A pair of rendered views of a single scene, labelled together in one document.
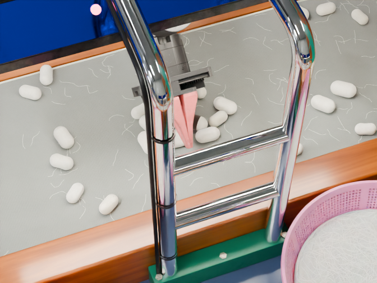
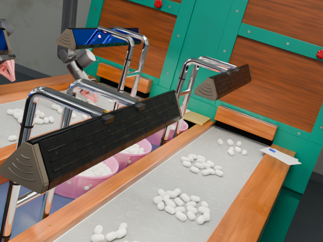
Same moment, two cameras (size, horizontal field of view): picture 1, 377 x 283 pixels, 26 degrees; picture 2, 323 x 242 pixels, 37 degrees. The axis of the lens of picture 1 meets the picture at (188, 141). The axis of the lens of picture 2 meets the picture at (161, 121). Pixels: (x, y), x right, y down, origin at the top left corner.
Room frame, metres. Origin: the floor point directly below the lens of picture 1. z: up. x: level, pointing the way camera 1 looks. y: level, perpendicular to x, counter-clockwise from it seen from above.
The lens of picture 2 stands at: (-0.84, 1.41, 1.39)
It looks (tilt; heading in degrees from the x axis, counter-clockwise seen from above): 17 degrees down; 308
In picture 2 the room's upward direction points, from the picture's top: 16 degrees clockwise
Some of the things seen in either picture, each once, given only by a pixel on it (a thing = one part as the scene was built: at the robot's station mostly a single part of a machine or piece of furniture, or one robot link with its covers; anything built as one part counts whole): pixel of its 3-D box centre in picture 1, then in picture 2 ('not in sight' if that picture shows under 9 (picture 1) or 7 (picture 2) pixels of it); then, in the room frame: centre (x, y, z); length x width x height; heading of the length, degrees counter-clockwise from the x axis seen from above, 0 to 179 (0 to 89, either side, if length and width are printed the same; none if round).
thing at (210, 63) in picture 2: not in sight; (196, 113); (0.21, -0.15, 0.90); 0.20 x 0.19 x 0.45; 110
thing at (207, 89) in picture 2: not in sight; (229, 78); (0.13, -0.19, 1.08); 0.62 x 0.08 x 0.07; 110
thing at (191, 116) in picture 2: not in sight; (176, 110); (0.53, -0.45, 0.77); 0.33 x 0.15 x 0.01; 20
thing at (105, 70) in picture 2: not in sight; (124, 77); (0.87, -0.39, 0.83); 0.30 x 0.06 x 0.07; 20
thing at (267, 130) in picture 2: not in sight; (245, 122); (0.23, -0.62, 0.83); 0.30 x 0.06 x 0.07; 20
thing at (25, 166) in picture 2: not in sight; (118, 124); (-0.20, 0.72, 1.08); 0.62 x 0.08 x 0.07; 110
